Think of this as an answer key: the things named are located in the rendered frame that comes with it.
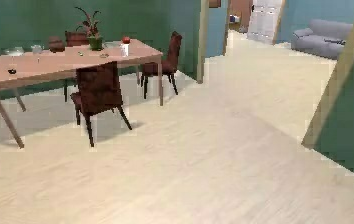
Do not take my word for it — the light wooden dining table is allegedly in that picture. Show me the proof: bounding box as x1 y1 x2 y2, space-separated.
0 38 165 150

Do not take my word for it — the dark red wooden chair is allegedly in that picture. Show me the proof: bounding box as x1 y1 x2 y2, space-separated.
140 30 183 100
62 30 91 103
70 61 133 148

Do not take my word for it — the pale green plate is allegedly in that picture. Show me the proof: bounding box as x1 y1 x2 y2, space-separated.
102 40 123 49

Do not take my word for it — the house plant in green pot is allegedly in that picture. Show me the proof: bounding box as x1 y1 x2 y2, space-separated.
74 5 105 52

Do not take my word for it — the white room door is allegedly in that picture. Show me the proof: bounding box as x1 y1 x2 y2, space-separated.
246 0 285 45

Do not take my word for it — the brown round pot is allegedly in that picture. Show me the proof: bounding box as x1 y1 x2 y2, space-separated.
48 35 66 54

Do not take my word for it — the grey sofa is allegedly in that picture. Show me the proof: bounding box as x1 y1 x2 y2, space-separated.
290 18 354 61

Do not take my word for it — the clear glass bowl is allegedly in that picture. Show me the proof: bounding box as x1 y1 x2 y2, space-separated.
2 46 26 57

